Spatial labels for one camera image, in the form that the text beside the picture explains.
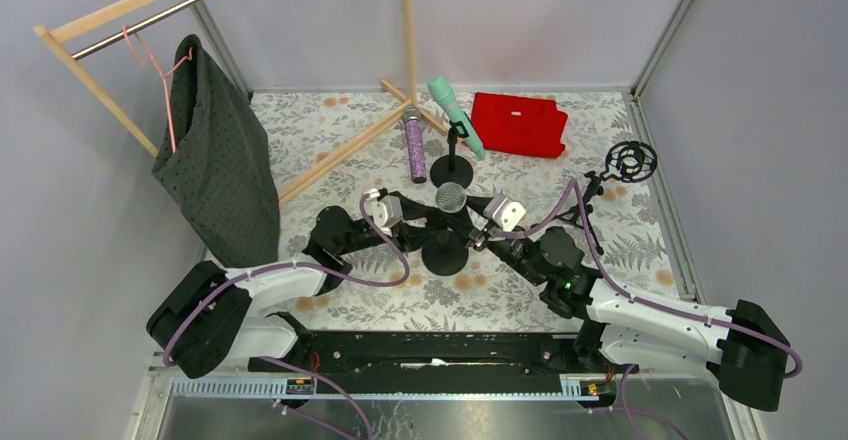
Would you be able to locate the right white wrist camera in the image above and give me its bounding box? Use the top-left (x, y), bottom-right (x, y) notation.
top-left (483, 193), bottom-right (526, 232)

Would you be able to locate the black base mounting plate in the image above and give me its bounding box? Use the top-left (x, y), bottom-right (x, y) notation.
top-left (281, 330), bottom-right (624, 395)

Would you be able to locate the mint green microphone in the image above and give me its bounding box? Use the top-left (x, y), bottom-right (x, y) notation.
top-left (427, 75), bottom-right (486, 160)

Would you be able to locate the black glitter microphone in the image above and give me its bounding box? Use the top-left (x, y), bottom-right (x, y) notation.
top-left (434, 182), bottom-right (471, 224)

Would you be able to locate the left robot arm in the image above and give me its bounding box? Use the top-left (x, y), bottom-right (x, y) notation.
top-left (146, 189), bottom-right (448, 379)

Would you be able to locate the black round-base mic stand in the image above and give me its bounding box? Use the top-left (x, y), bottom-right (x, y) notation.
top-left (430, 126), bottom-right (474, 188)

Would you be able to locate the wooden clothes rack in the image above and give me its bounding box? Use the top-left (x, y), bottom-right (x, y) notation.
top-left (33, 0), bottom-right (447, 205)

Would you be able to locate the black tripod shock-mount stand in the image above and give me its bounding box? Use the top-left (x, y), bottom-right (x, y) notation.
top-left (555, 140), bottom-right (658, 256)

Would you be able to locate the pink wire hanger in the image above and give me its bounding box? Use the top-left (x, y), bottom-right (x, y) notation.
top-left (121, 24), bottom-right (195, 154)

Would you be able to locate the dark grey dotted garment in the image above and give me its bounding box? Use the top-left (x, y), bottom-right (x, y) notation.
top-left (152, 34), bottom-right (280, 267)

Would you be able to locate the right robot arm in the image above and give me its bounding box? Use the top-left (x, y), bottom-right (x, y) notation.
top-left (467, 195), bottom-right (794, 412)

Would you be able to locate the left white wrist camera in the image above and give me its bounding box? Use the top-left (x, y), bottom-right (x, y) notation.
top-left (364, 188), bottom-right (404, 236)

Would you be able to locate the purple glitter microphone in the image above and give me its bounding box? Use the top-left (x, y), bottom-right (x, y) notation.
top-left (402, 106), bottom-right (428, 184)

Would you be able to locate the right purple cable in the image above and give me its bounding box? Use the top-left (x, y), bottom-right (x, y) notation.
top-left (493, 178), bottom-right (804, 440)

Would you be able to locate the red folded cloth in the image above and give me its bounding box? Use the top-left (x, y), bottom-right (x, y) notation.
top-left (471, 92), bottom-right (568, 158)

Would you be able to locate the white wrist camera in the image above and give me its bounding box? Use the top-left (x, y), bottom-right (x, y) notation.
top-left (483, 193), bottom-right (526, 232)
top-left (364, 188), bottom-right (404, 236)

